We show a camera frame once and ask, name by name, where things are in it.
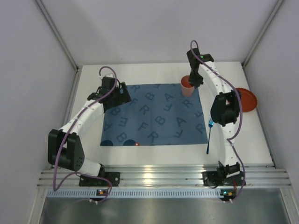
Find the left aluminium corner post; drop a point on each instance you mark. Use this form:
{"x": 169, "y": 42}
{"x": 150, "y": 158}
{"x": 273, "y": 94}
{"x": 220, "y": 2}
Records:
{"x": 42, "y": 8}

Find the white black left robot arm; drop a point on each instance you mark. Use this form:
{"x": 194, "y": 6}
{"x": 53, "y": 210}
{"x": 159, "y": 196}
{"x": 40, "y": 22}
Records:
{"x": 65, "y": 149}

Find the right aluminium corner post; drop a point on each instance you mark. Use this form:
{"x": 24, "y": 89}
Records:
{"x": 269, "y": 19}

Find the blue letter-print placemat cloth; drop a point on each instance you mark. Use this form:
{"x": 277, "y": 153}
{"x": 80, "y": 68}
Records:
{"x": 157, "y": 115}

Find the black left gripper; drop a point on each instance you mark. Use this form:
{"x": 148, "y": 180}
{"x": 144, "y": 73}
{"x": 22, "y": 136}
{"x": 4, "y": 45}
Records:
{"x": 124, "y": 94}

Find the aluminium corner post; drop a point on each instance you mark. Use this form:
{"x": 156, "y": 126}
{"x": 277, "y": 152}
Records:
{"x": 42, "y": 8}
{"x": 269, "y": 19}

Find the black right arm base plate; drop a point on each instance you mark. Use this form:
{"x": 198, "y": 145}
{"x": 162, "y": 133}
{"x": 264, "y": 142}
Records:
{"x": 211, "y": 179}

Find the aluminium rail frame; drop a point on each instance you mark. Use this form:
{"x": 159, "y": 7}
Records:
{"x": 172, "y": 166}

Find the red plastic plate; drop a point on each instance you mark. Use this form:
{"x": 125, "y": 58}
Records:
{"x": 248, "y": 100}

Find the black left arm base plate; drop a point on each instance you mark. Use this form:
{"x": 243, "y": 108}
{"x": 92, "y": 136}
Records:
{"x": 113, "y": 177}

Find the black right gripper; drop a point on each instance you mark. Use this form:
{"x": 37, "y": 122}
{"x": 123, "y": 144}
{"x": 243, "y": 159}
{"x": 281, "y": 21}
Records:
{"x": 195, "y": 79}

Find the pink plastic cup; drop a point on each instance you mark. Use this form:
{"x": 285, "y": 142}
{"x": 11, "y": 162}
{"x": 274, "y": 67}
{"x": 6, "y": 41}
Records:
{"x": 187, "y": 89}

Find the perforated grey cable duct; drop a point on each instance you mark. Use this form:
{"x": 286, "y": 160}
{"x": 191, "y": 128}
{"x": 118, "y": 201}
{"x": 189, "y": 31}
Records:
{"x": 141, "y": 193}

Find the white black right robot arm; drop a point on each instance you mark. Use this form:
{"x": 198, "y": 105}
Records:
{"x": 224, "y": 110}

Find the blue metal fork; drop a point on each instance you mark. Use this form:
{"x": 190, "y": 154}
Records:
{"x": 210, "y": 125}

